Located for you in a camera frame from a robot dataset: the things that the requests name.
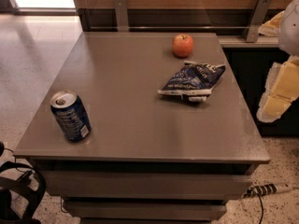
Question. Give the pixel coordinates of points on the right metal bracket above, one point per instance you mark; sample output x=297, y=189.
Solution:
x=258, y=14

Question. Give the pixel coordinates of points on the red apple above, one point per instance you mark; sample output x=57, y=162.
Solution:
x=182, y=45

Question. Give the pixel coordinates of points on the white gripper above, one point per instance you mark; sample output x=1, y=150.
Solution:
x=290, y=27

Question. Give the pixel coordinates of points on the grey drawer cabinet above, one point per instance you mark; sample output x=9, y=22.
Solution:
x=149, y=159

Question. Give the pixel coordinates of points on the metal bracket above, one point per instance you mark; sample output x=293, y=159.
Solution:
x=258, y=14
x=121, y=12

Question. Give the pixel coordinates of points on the black chair base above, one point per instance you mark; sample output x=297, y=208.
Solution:
x=33, y=197

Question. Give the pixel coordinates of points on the blue chip bag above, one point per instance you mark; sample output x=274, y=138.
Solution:
x=194, y=82

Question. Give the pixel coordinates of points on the left metal bracket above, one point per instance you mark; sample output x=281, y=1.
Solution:
x=121, y=12

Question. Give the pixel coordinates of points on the white power strip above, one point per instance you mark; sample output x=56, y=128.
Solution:
x=267, y=189

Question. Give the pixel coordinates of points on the blue pepsi can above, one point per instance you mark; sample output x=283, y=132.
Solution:
x=71, y=115

